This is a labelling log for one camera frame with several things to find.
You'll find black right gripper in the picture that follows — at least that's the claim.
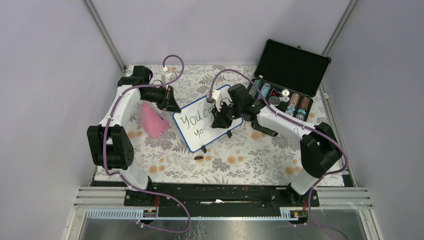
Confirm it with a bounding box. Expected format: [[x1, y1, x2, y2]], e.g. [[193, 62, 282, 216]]
[[212, 100, 243, 129]]

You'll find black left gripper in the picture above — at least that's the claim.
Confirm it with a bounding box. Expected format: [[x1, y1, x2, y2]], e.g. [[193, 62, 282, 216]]
[[140, 83, 181, 113]]

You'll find blue framed whiteboard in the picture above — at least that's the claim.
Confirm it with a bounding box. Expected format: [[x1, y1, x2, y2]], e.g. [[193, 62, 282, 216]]
[[172, 95, 244, 153]]

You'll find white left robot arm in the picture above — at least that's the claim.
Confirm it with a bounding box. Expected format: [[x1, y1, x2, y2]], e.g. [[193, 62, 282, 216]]
[[86, 65, 182, 206]]

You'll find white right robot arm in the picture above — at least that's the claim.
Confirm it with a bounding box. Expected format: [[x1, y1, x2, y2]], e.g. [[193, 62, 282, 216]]
[[207, 83, 342, 206]]

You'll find floral patterned table mat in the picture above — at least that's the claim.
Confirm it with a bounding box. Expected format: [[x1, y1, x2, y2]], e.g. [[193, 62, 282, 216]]
[[125, 65, 302, 186]]

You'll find pink triangular box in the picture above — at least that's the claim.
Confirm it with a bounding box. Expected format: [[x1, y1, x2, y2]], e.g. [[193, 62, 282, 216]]
[[141, 102, 171, 139]]

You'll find blue white poker chip stack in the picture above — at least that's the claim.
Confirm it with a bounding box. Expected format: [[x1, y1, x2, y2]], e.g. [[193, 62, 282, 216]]
[[260, 83, 271, 98]]

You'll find triangular black red dealer button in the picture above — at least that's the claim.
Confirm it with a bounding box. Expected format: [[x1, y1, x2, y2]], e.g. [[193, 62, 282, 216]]
[[269, 89, 282, 98]]

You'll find black poker chip case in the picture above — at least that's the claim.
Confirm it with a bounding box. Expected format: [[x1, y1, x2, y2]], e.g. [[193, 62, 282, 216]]
[[247, 39, 332, 121]]

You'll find left base wiring connector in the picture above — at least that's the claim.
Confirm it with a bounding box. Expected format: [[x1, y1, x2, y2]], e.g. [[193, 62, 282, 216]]
[[142, 196, 161, 218]]

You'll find base wiring connector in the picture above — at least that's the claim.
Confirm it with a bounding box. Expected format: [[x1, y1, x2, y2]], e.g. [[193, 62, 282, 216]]
[[290, 200, 309, 224], [142, 196, 161, 218]]

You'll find right base wiring connector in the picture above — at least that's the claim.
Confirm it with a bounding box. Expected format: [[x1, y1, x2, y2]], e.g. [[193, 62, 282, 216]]
[[290, 200, 309, 224]]

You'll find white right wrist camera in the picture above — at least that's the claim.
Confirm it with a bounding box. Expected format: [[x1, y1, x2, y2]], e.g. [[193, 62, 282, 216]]
[[206, 89, 223, 108]]

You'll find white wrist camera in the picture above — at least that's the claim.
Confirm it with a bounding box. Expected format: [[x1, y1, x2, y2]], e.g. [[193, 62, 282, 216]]
[[206, 89, 223, 108], [161, 66, 178, 85]]

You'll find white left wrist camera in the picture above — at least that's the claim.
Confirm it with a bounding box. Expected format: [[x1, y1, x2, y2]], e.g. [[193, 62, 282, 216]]
[[161, 66, 178, 85]]

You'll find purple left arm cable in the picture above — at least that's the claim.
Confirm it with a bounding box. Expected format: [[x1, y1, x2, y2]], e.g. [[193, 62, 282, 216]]
[[101, 54, 193, 234]]

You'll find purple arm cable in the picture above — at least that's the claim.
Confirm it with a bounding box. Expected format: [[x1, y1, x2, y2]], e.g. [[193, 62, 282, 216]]
[[205, 68, 349, 240], [101, 54, 193, 234]]

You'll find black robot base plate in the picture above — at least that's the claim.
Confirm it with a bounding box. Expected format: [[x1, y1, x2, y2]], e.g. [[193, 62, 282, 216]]
[[123, 182, 320, 218]]

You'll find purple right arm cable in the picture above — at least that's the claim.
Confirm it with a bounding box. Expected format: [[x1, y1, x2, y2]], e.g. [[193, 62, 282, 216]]
[[205, 68, 349, 240]]

